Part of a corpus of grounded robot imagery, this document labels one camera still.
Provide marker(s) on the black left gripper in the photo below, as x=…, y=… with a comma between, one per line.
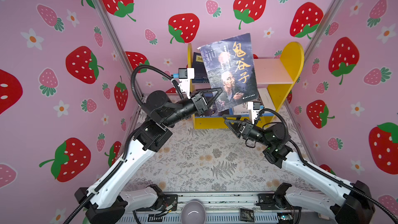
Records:
x=195, y=107

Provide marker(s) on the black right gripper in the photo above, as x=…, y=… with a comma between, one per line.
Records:
x=247, y=130

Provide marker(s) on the navy book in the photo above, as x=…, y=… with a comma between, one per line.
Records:
x=200, y=74

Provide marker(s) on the dark portrait cover book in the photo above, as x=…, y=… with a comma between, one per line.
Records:
x=229, y=65

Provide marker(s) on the black wolf cover book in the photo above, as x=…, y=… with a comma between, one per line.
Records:
x=214, y=113

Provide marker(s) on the white photo cover book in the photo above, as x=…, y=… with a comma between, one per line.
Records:
x=262, y=101

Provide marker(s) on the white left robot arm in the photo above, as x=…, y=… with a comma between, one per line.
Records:
x=106, y=201

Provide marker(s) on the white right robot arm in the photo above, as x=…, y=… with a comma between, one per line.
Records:
x=337, y=198

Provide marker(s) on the yellow wooden bookshelf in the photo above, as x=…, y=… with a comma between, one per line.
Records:
x=279, y=75

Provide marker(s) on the small black circuit board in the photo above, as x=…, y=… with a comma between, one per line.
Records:
x=246, y=215

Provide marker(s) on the grey bowl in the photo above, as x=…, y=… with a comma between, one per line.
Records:
x=193, y=213

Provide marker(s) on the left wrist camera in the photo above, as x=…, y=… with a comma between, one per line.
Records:
x=182, y=81

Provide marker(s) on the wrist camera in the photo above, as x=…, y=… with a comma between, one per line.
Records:
x=254, y=109
x=182, y=81

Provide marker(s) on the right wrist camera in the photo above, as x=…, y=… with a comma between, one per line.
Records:
x=254, y=109

